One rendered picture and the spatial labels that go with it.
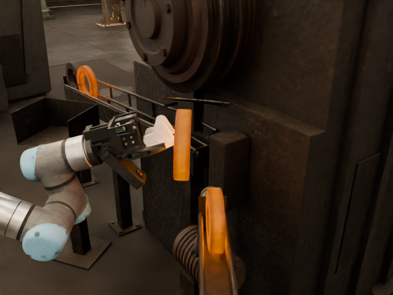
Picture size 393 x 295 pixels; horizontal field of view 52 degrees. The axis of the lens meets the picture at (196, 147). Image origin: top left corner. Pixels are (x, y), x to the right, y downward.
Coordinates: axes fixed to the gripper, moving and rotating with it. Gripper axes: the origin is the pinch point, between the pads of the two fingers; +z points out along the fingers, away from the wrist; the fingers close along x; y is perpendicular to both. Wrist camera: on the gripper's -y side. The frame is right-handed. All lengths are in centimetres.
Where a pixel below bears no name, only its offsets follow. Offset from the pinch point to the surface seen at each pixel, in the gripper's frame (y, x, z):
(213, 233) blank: -20.9, -7.6, 1.4
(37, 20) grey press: 17, 305, -142
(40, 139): -16, 71, -67
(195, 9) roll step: 21.1, 30.2, 8.6
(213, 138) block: -14.5, 27.3, 4.6
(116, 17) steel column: -36, 736, -165
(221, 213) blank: -17.9, -5.4, 4.1
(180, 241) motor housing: -39.6, 16.2, -12.3
